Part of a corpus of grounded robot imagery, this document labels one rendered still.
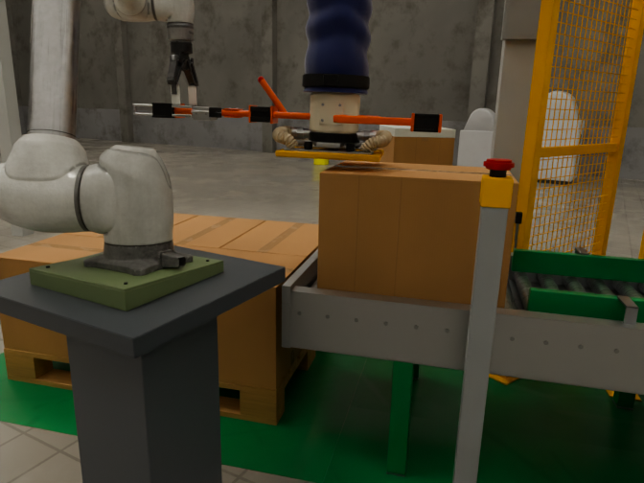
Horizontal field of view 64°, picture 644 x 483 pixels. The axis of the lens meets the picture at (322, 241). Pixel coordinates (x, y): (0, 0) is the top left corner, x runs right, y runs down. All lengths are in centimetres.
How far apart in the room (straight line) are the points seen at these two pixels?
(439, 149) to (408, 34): 810
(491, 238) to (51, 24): 112
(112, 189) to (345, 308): 76
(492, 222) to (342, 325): 58
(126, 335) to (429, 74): 1058
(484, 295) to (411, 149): 225
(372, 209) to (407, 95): 983
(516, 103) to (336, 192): 134
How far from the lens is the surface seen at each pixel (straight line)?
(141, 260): 122
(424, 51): 1138
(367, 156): 167
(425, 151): 353
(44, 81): 135
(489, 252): 132
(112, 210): 121
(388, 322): 159
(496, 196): 129
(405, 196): 162
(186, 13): 197
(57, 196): 125
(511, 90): 275
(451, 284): 168
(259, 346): 191
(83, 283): 118
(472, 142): 944
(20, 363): 255
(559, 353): 163
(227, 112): 188
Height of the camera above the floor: 116
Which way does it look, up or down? 15 degrees down
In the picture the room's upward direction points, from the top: 1 degrees clockwise
